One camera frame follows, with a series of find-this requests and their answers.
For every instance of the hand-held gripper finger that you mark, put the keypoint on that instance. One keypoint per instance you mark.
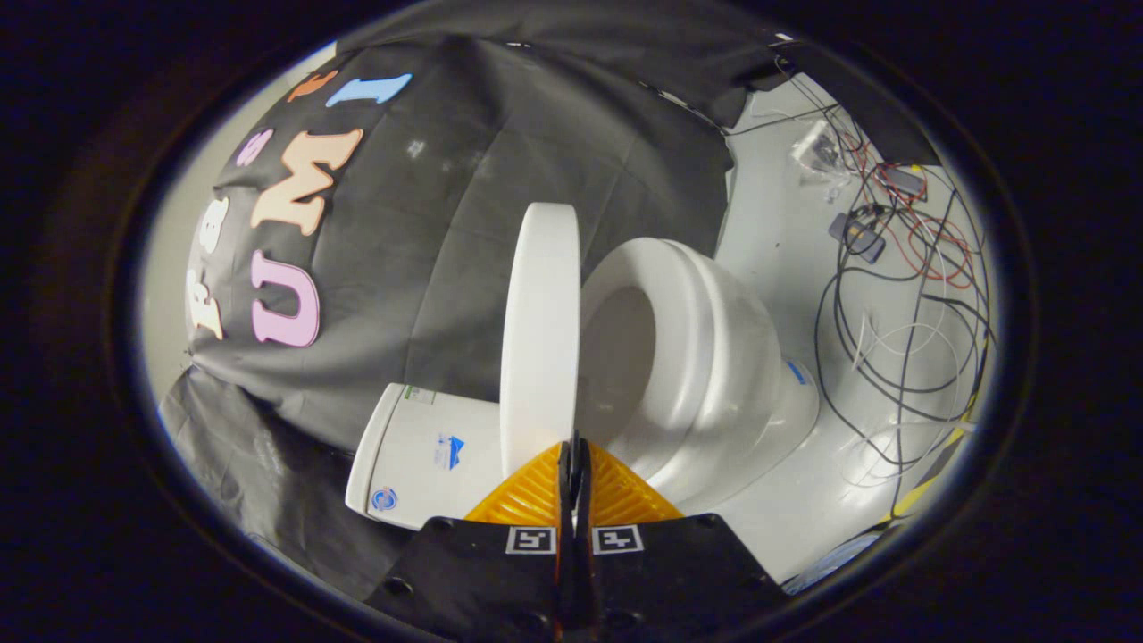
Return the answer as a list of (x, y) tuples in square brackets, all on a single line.
[(565, 536), (582, 536)]

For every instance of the white toilet lid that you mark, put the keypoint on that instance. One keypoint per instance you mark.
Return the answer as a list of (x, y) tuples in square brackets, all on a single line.
[(540, 339)]

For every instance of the white toilet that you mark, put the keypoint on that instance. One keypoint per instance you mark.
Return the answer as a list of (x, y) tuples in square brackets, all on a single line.
[(714, 357)]

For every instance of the blue plastic sheet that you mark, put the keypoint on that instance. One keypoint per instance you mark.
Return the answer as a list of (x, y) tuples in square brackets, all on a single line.
[(830, 563)]

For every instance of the black backdrop cloth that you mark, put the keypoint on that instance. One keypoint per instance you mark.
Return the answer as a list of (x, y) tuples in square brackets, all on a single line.
[(446, 232)]

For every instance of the yellow black floor tape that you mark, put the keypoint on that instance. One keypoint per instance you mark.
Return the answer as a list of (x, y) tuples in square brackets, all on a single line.
[(933, 464)]

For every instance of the small dark grey electronic box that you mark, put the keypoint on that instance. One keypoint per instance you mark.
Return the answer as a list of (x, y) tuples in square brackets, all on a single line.
[(857, 237)]

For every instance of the clear plastic bag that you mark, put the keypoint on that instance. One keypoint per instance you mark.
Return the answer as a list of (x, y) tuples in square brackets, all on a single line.
[(817, 152)]

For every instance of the small black electronic box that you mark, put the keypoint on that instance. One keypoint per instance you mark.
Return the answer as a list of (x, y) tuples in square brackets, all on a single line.
[(907, 181)]

